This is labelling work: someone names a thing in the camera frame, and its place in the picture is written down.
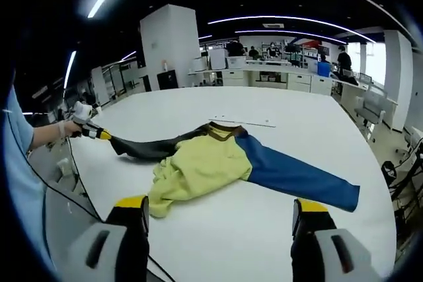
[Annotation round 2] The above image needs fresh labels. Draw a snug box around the yellow blue black garment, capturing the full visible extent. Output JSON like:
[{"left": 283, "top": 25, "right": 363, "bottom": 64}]
[{"left": 108, "top": 122, "right": 361, "bottom": 219}]

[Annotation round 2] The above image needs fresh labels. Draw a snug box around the person's left hand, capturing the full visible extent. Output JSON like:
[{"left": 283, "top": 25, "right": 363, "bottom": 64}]
[{"left": 56, "top": 119, "right": 83, "bottom": 139}]

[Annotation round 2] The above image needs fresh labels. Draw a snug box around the black cable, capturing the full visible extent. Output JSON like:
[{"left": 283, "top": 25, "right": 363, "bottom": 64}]
[{"left": 3, "top": 108, "right": 176, "bottom": 282}]

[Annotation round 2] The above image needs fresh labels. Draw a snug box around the white chair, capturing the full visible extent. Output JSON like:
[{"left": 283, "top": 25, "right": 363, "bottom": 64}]
[{"left": 354, "top": 89, "right": 387, "bottom": 128}]

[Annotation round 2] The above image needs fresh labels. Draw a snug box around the white counter row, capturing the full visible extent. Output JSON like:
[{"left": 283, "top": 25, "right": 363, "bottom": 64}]
[{"left": 188, "top": 65, "right": 373, "bottom": 98}]

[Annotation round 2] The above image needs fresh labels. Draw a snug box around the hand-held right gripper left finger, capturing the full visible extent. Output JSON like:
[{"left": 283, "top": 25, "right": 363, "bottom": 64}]
[{"left": 65, "top": 195, "right": 152, "bottom": 282}]

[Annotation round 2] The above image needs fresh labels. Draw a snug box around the white flat table plate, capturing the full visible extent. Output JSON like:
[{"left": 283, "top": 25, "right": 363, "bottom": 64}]
[{"left": 208, "top": 115, "right": 277, "bottom": 129}]

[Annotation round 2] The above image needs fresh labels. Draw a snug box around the white panel board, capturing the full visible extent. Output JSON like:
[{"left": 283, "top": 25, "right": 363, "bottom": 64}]
[{"left": 210, "top": 48, "right": 229, "bottom": 69}]

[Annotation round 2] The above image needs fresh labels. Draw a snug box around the white storage bin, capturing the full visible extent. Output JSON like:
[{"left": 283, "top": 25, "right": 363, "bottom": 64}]
[{"left": 226, "top": 56, "right": 247, "bottom": 69}]

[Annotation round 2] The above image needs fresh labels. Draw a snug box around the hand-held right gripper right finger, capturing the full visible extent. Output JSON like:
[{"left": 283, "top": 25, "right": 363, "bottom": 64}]
[{"left": 290, "top": 197, "right": 383, "bottom": 282}]

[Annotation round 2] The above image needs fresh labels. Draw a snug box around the black camera stand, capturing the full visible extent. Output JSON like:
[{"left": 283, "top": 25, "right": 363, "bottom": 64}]
[{"left": 391, "top": 136, "right": 423, "bottom": 220}]

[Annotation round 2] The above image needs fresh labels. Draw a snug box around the blue storage bin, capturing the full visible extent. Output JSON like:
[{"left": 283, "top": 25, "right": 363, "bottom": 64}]
[{"left": 317, "top": 61, "right": 332, "bottom": 77}]

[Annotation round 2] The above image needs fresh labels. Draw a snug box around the black cabinet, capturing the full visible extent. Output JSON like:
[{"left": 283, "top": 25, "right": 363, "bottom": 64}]
[{"left": 157, "top": 69, "right": 178, "bottom": 90}]

